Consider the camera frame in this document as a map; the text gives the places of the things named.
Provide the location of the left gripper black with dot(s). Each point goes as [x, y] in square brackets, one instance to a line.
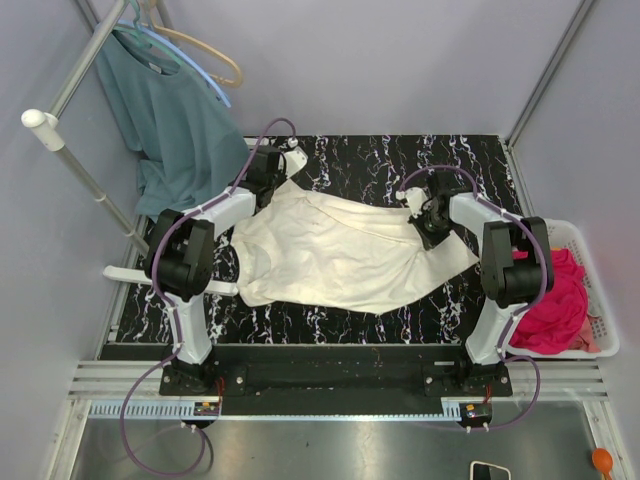
[282, 179]

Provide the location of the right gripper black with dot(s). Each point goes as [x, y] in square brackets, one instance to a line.
[429, 241]

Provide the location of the white t shirt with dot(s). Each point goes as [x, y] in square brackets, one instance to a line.
[312, 248]

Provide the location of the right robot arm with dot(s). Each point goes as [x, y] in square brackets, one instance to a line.
[515, 269]

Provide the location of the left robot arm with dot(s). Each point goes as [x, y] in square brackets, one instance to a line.
[180, 265]

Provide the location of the teal t shirt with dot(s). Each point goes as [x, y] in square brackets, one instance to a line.
[189, 146]

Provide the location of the white laundry basket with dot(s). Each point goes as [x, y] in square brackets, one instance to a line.
[598, 337]

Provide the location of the blue plastic hanger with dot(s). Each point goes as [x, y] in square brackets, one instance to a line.
[221, 95]

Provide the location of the pink t shirt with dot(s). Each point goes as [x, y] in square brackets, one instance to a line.
[551, 326]

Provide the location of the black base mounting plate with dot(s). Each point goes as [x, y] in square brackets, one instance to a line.
[336, 381]

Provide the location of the green hanger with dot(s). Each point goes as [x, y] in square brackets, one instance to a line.
[145, 37]

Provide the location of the tan wooden hanger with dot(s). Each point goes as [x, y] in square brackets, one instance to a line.
[158, 20]

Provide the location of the smartphone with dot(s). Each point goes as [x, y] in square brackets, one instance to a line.
[487, 471]

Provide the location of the orange maraca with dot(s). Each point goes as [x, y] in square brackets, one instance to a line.
[603, 462]

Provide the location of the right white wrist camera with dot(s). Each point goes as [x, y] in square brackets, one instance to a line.
[413, 198]

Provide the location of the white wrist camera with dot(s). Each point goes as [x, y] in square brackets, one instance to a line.
[413, 198]
[294, 159]

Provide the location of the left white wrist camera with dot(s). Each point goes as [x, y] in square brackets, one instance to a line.
[294, 159]

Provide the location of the aluminium corner frame post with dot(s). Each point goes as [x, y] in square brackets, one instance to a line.
[569, 36]

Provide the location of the white cable duct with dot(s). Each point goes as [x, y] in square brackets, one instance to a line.
[137, 409]

